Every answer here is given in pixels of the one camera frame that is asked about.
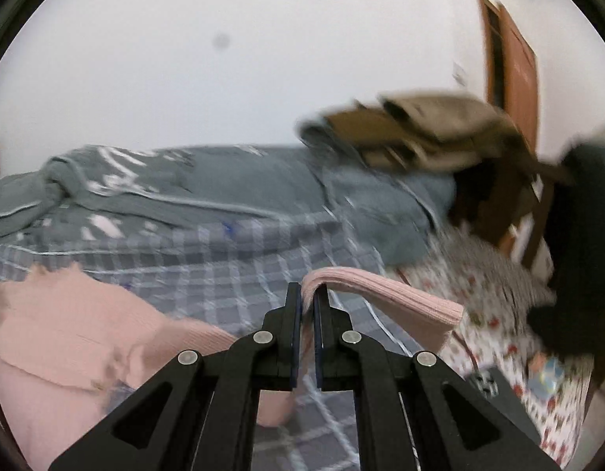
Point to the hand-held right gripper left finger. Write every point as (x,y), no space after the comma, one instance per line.
(295,348)

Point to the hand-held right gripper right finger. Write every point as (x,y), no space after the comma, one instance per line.
(318,353)

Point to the pink knit sweater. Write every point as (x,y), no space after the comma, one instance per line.
(62,314)

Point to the pile of beige clothes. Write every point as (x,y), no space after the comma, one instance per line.
(444,122)

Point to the grey checked bedsheet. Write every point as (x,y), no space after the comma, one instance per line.
(224,274)

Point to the small black white object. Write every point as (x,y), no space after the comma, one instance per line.
(485,382)

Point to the grey quilt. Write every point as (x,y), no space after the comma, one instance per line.
(233,176)

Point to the floral printed cloth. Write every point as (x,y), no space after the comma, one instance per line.
(498,324)

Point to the grey fluffy cloth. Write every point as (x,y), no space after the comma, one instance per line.
(484,260)

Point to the small blue toy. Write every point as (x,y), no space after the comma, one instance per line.
(546,375)

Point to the wooden chair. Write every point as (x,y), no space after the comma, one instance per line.
(498,196)

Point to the dark cloth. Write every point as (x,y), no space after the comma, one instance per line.
(582,216)

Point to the wooden door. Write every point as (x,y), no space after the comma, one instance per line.
(520,73)

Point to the white wall switch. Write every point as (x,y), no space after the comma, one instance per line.
(460,73)

